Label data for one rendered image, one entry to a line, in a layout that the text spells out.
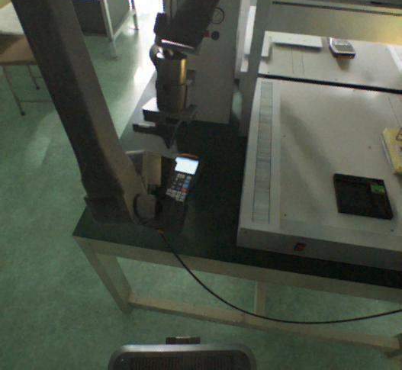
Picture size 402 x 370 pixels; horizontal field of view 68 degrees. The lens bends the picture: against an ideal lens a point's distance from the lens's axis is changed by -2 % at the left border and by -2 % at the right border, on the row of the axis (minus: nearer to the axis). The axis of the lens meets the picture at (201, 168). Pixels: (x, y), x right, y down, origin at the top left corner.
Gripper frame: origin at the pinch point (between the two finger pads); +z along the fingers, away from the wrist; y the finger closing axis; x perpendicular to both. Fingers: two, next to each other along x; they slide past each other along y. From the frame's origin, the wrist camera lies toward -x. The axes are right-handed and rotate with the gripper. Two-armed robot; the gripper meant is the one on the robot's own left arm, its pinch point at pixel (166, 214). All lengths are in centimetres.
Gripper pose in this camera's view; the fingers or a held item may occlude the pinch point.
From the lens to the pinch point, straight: 70.8
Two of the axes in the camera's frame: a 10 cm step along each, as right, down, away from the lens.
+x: -2.4, 9.6, -1.7
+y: -9.6, -2.1, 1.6
